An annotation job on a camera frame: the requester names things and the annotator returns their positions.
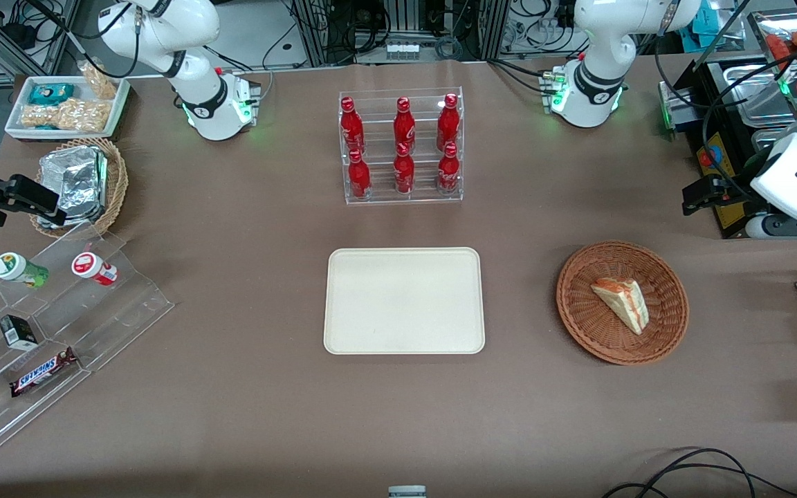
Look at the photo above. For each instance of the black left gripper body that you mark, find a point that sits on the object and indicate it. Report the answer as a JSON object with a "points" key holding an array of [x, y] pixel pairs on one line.
{"points": [[736, 187]]}

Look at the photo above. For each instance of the triangular sandwich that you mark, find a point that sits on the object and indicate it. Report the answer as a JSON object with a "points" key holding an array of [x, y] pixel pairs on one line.
{"points": [[621, 299]]}

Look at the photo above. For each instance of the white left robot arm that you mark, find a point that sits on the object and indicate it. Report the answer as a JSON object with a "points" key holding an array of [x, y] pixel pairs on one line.
{"points": [[602, 41]]}

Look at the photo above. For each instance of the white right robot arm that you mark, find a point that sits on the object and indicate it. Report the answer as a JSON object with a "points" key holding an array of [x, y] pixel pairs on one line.
{"points": [[191, 69]]}

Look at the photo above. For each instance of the light tan wicker basket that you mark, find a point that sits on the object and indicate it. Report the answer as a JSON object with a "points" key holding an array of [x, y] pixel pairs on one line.
{"points": [[117, 180]]}

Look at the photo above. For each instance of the white rectangular snack tray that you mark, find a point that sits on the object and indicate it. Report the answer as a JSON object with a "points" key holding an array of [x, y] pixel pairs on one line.
{"points": [[120, 104]]}

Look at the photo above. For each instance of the brown round wicker basket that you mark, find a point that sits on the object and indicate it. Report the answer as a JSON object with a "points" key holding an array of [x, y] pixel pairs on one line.
{"points": [[589, 325]]}

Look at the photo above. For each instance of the cream rectangular plastic tray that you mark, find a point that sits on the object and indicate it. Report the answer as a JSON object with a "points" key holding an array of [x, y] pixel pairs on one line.
{"points": [[404, 301]]}

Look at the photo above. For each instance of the silver foil wrapped package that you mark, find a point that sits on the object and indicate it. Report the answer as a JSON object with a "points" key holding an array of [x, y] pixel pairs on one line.
{"points": [[72, 169], [80, 204]]}

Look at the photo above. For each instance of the green lidded drink cup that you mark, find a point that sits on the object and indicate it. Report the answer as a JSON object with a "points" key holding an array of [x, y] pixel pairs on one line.
{"points": [[11, 266]]}

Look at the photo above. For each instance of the large clear peanut snack bag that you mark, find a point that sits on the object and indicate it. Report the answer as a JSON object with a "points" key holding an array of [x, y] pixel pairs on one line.
{"points": [[70, 116]]}

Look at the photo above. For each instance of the black food warmer cabinet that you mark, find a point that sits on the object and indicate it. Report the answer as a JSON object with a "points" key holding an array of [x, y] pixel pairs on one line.
{"points": [[706, 104]]}

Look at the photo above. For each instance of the red lidded drink cup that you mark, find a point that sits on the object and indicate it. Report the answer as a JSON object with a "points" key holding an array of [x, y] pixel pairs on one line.
{"points": [[88, 265]]}

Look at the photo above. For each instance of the teal snack packet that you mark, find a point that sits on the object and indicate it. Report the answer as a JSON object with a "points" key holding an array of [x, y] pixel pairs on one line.
{"points": [[51, 93]]}

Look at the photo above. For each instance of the small clear snack bag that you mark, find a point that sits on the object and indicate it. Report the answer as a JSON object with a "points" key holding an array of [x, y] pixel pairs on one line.
{"points": [[99, 81]]}

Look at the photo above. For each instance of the small black carton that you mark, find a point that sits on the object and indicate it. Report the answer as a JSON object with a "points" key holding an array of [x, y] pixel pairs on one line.
{"points": [[18, 332]]}

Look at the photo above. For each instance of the clear acrylic stepped display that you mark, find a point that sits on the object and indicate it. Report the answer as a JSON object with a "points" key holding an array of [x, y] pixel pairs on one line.
{"points": [[129, 304]]}

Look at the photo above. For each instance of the orange food in warmer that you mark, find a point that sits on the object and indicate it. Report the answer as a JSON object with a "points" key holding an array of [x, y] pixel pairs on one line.
{"points": [[779, 47]]}

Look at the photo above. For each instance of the black power adapter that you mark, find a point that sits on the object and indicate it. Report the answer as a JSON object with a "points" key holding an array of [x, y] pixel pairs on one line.
{"points": [[14, 31]]}

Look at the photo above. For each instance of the Snickers chocolate bar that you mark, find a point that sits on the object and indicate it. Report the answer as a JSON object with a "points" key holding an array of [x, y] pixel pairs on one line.
{"points": [[42, 373]]}

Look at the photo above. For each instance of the red cola bottle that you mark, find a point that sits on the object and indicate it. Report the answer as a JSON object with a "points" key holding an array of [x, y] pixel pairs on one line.
{"points": [[359, 178], [351, 128], [448, 173], [447, 124], [404, 128], [404, 173]]}

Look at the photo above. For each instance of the clear acrylic bottle rack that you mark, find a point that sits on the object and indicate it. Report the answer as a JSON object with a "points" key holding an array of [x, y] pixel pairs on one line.
{"points": [[379, 138]]}

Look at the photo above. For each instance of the white power strip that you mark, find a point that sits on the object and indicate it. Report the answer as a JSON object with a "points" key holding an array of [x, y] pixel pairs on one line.
{"points": [[402, 50]]}

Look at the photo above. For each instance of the small grey device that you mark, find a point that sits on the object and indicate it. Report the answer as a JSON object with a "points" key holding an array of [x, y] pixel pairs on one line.
{"points": [[407, 492]]}

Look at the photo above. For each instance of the aluminium frame equipment rack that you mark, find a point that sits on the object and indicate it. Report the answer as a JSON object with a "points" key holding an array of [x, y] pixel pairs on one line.
{"points": [[412, 17]]}

